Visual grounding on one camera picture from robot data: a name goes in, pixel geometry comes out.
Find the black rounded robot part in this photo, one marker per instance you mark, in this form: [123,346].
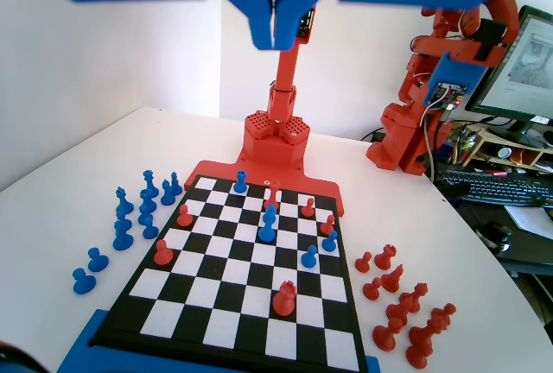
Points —
[13,360]

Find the black computer keyboard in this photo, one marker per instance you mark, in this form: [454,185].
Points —
[488,185]

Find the white paper sheet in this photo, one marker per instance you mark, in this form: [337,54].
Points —
[533,217]

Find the red robot arm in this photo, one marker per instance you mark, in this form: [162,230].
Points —
[285,71]

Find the green controller circuit board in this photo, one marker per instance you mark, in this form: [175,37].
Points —
[447,96]

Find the black and white chessboard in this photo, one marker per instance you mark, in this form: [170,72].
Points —
[224,286]

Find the blue controller board holder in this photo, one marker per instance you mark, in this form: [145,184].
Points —
[458,68]

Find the black computer mouse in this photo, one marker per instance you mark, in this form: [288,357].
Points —
[494,237]

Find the red chess pawn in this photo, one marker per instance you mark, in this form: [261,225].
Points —
[395,312]
[307,209]
[327,226]
[163,255]
[184,217]
[383,338]
[372,291]
[364,264]

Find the round metal tin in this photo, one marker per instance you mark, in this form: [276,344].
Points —
[504,151]

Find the blue chess queen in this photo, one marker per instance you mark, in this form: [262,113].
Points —
[149,181]

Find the red king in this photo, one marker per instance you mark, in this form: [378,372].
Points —
[272,194]

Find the wooden desk shelf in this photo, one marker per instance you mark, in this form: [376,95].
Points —
[484,137]

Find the red queen front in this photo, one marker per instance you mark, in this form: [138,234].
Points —
[284,301]

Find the small black circuit board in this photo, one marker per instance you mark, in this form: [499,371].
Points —
[307,23]

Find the black computer monitor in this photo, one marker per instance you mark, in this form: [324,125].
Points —
[510,66]

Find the tall blue king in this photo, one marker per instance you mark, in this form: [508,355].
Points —
[267,232]

